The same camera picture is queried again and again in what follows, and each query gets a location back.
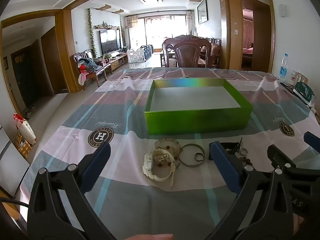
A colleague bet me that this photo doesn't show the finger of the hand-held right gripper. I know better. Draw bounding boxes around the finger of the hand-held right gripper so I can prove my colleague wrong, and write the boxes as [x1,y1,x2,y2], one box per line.
[304,131,320,153]
[267,144,299,172]

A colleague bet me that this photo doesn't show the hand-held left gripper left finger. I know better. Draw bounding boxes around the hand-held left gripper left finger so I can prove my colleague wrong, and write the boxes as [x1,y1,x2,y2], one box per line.
[27,141,118,240]

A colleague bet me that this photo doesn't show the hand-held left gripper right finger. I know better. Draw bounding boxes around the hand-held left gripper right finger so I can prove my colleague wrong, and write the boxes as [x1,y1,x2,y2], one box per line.
[202,141,294,240]

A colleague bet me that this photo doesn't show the black watch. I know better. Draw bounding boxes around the black watch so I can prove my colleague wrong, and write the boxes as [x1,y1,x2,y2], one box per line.
[222,137,243,155]

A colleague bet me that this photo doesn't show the brown wooden bead bracelet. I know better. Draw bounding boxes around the brown wooden bead bracelet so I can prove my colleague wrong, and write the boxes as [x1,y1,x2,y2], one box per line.
[237,156,253,167]

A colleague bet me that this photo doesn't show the green cardboard box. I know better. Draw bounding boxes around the green cardboard box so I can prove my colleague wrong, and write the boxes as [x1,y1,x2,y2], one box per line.
[144,78,253,135]

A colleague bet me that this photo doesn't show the white wristwatch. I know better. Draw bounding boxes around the white wristwatch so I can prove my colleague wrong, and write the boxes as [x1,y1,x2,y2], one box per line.
[142,149,177,182]

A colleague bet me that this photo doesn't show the person's right hand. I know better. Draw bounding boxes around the person's right hand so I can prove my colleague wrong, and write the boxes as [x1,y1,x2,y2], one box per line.
[293,214,309,240]

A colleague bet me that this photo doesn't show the person's left hand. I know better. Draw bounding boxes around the person's left hand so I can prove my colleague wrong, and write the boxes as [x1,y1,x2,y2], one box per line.
[125,234,174,240]

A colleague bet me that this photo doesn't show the silver metal bangle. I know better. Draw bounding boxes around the silver metal bangle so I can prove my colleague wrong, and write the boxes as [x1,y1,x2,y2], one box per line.
[178,144,206,167]

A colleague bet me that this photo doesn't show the black device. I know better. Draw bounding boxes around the black device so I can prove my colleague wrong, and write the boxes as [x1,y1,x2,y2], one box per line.
[280,81,294,92]

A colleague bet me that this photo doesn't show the small printed boxes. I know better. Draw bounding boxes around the small printed boxes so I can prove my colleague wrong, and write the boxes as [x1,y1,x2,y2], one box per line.
[290,71,309,85]

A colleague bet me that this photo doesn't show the plastic water bottle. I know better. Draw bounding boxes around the plastic water bottle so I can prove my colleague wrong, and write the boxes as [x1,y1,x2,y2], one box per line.
[279,53,288,82]

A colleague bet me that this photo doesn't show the red and white bag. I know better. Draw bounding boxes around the red and white bag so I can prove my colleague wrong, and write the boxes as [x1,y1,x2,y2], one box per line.
[13,113,37,145]

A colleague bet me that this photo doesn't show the white cabinet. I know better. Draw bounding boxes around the white cabinet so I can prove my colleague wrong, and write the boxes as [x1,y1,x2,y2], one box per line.
[0,122,30,190]

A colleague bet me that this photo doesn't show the wooden armchair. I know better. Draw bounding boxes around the wooden armchair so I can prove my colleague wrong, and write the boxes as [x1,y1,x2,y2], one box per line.
[74,50,112,90]

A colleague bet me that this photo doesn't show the pile of clothes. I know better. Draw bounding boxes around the pile of clothes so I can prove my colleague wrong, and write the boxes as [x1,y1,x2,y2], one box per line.
[78,58,102,85]

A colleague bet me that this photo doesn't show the wooden television cabinet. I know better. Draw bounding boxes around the wooden television cabinet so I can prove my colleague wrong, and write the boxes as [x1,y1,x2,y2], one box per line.
[107,54,129,72]

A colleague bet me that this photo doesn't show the dark entrance door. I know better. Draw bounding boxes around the dark entrance door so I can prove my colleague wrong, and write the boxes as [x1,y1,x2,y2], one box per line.
[11,47,34,108]

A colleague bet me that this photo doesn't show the wooden sofa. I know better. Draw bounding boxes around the wooden sofa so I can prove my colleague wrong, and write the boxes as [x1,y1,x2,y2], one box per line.
[211,38,222,68]

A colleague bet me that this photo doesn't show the white baby fence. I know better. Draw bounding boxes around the white baby fence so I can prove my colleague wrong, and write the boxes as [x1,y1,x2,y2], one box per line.
[127,45,153,63]

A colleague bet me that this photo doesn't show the carved wooden dining chair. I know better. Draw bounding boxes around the carved wooden dining chair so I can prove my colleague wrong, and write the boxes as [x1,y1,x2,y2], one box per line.
[162,35,213,68]

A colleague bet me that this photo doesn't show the flat screen television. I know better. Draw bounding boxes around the flat screen television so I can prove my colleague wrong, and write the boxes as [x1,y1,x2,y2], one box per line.
[99,29,122,53]

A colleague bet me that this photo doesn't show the pink bedroom curtain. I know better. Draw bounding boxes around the pink bedroom curtain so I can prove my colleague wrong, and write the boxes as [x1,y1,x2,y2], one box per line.
[244,9,253,48]

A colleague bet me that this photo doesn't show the white standing air conditioner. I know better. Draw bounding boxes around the white standing air conditioner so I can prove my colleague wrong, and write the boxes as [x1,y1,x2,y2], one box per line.
[127,27,137,50]

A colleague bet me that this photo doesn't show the green ivy garland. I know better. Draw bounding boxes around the green ivy garland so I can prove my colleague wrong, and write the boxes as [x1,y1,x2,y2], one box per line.
[87,8,97,55]

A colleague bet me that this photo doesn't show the beige curtain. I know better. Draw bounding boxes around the beige curtain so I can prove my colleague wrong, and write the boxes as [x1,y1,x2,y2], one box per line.
[186,11,194,34]
[125,15,138,29]

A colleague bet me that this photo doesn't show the clear bead bracelet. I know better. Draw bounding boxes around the clear bead bracelet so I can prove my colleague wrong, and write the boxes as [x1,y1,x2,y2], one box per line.
[154,138,181,158]

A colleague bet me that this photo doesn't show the brown bead charm bracelet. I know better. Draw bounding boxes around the brown bead charm bracelet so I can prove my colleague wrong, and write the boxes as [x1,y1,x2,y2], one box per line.
[155,154,181,169]

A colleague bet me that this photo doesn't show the black cable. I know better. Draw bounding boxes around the black cable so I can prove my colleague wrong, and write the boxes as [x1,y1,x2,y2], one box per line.
[0,197,30,208]

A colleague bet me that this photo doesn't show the wall shelf with ornaments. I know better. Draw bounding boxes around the wall shelf with ornaments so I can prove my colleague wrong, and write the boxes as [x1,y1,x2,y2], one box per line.
[94,22,120,30]

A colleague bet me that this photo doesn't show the framed wall painting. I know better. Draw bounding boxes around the framed wall painting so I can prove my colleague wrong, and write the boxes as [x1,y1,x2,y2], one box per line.
[197,0,208,25]

